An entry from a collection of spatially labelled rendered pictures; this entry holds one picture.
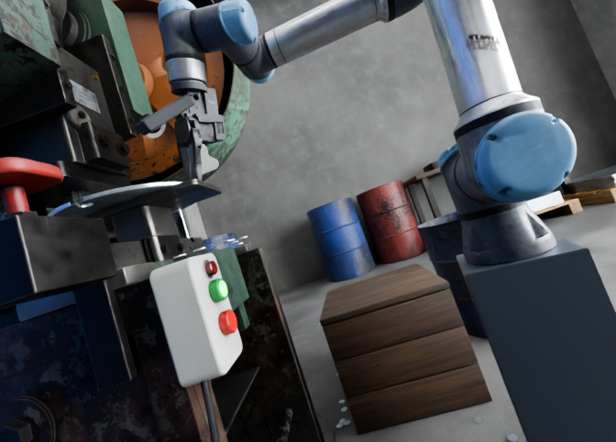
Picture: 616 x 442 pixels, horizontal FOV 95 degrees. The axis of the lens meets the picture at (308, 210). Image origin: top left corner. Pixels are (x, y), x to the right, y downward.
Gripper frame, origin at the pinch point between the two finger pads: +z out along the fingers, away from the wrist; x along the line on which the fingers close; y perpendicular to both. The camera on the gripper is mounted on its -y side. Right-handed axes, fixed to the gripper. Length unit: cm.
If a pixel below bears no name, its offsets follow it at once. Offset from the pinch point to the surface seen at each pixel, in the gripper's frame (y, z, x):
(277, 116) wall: 247, -75, 257
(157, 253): -9.9, 12.9, -1.1
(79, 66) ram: -11.8, -28.9, 24.4
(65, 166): -19.6, -5.4, 10.1
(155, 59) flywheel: 16, -45, 53
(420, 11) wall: 408, -201, 115
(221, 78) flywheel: 28, -34, 30
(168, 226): -5.3, 8.8, 4.0
